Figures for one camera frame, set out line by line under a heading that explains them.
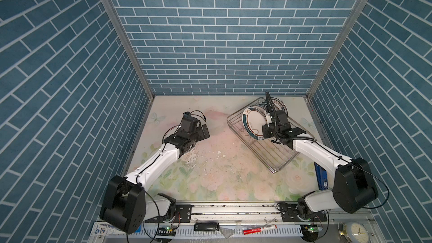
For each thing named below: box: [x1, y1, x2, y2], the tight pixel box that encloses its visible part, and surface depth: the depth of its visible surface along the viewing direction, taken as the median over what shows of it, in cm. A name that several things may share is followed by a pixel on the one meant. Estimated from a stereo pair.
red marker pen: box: [243, 225, 277, 236], surface depth 71 cm
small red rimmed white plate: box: [241, 105, 270, 141], surface depth 98 cm
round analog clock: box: [348, 221, 371, 243], surface depth 68 cm
